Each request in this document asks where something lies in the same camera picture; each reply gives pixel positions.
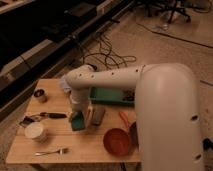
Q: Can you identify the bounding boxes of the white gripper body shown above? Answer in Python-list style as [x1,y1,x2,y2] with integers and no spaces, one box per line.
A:
[68,98,94,129]

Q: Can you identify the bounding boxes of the green sponge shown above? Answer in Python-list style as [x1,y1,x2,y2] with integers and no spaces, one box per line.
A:
[71,111,85,131]

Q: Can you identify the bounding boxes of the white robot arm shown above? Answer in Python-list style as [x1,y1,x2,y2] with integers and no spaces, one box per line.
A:
[65,63,205,171]

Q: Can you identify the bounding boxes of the green tray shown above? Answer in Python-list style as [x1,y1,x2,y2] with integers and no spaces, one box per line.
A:
[90,87,134,106]

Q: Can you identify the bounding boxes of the small metal can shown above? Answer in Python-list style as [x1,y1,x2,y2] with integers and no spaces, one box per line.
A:
[34,89,47,103]

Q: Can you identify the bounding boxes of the dark item in tray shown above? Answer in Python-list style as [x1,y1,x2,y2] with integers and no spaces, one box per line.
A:
[123,90,135,101]

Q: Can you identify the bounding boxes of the wooden table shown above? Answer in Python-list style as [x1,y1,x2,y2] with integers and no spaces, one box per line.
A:
[5,78,143,165]

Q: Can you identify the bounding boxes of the white cup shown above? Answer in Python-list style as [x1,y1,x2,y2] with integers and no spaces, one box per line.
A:
[24,122,47,143]

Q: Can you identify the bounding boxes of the silver fork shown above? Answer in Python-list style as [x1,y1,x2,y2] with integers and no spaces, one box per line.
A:
[35,148,69,156]

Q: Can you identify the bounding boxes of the orange pan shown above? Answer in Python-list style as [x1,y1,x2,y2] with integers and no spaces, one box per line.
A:
[103,112,132,156]

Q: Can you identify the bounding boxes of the office chair base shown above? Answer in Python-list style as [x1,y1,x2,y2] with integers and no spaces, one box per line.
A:
[139,0,193,25]

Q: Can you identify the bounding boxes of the black handled can opener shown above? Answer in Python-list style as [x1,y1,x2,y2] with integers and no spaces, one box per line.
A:
[19,112,67,127]

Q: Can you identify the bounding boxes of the black floor cables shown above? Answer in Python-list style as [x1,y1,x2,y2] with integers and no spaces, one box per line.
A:
[71,33,138,71]

